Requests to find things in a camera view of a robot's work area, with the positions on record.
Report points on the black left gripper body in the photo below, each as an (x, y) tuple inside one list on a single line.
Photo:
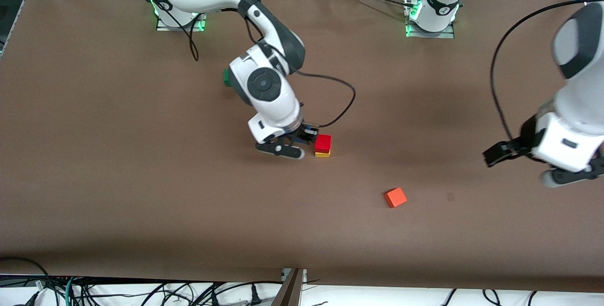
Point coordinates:
[(524, 141)]

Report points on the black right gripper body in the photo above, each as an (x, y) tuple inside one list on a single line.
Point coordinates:
[(301, 132)]

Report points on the blue wooden cube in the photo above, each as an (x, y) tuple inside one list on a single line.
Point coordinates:
[(310, 132)]

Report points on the red wooden cube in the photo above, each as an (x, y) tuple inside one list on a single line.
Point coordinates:
[(322, 143)]

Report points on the yellow wooden block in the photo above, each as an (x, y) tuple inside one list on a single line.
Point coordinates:
[(322, 154)]

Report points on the green wooden cube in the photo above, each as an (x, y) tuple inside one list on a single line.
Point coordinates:
[(226, 78)]

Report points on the orange wooden cube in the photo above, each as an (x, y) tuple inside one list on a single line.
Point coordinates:
[(395, 197)]

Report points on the brown wooden beam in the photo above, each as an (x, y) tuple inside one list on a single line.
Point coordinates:
[(290, 292)]

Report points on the paper table cover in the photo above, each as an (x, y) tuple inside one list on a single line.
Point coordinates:
[(141, 178)]

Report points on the black power plug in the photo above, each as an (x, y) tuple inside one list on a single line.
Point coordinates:
[(255, 298)]

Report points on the metal beam bracket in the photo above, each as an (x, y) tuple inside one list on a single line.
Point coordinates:
[(284, 274)]

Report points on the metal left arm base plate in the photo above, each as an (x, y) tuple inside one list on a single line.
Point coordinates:
[(429, 35)]

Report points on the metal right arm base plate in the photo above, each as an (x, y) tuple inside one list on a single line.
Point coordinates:
[(179, 28)]

